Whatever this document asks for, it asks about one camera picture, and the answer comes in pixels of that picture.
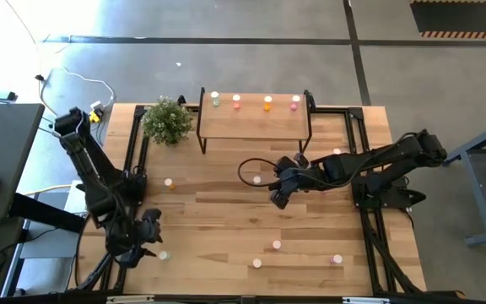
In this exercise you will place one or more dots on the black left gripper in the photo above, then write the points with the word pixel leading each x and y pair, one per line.
pixel 131 249

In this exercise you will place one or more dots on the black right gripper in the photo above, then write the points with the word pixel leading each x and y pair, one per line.
pixel 289 175

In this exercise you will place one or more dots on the blue-green pill bottle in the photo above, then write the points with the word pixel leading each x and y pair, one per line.
pixel 214 95
pixel 164 255
pixel 257 180

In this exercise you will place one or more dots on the salmon pink pill bottle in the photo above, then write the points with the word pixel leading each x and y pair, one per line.
pixel 276 244
pixel 336 150
pixel 235 97

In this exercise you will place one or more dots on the small yellow bottle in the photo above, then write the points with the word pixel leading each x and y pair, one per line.
pixel 168 182

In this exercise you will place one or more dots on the orange pill bottle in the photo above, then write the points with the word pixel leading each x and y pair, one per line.
pixel 257 262
pixel 268 99

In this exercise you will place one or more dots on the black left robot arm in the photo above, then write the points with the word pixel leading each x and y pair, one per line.
pixel 87 169

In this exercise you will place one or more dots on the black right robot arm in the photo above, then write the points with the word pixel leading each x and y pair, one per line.
pixel 395 154

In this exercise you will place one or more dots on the black desk beam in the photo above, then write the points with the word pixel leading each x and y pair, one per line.
pixel 44 213

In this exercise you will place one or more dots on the green potted plant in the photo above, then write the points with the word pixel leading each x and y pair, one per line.
pixel 167 122

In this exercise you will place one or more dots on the yellow plug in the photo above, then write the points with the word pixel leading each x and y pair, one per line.
pixel 95 117

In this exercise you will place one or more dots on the blue desk leg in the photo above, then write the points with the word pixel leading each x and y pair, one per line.
pixel 13 274

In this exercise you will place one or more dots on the white power adapter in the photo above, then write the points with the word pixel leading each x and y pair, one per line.
pixel 98 105

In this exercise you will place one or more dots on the black floor plug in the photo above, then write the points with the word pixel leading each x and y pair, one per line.
pixel 39 77

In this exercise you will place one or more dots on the black mat striped edge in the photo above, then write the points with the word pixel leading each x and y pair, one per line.
pixel 458 17

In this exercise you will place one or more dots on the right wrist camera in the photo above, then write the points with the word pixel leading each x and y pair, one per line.
pixel 301 160

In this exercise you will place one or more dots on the silver bracket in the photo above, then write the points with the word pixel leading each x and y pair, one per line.
pixel 131 299
pixel 365 300

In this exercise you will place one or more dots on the wooden shelf black metal frame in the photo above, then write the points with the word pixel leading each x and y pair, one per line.
pixel 251 126

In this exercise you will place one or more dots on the black crossbar rail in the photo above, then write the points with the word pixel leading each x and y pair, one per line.
pixel 205 300

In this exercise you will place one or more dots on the grey-blue metal table frame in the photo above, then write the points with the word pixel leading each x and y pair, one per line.
pixel 482 198

